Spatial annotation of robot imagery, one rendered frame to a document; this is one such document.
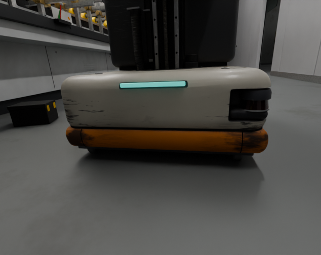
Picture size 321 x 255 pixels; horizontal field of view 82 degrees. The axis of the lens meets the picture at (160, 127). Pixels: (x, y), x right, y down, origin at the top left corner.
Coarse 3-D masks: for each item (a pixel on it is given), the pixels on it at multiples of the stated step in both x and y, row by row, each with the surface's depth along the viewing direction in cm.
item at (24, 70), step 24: (0, 0) 134; (24, 0) 153; (0, 48) 134; (24, 48) 153; (48, 48) 178; (0, 72) 134; (24, 72) 153; (48, 72) 178; (72, 72) 214; (96, 72) 266; (0, 96) 134; (24, 96) 154; (48, 96) 182
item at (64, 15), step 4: (52, 8) 153; (56, 8) 158; (52, 12) 153; (56, 12) 158; (64, 12) 167; (56, 16) 158; (64, 16) 168; (68, 16) 173; (68, 20) 173; (72, 24) 179
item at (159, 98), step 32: (64, 96) 56; (96, 96) 54; (128, 96) 52; (160, 96) 50; (192, 96) 49; (224, 96) 47; (256, 96) 46; (96, 128) 58; (128, 128) 56; (160, 128) 54; (192, 128) 52; (224, 128) 50; (256, 128) 49
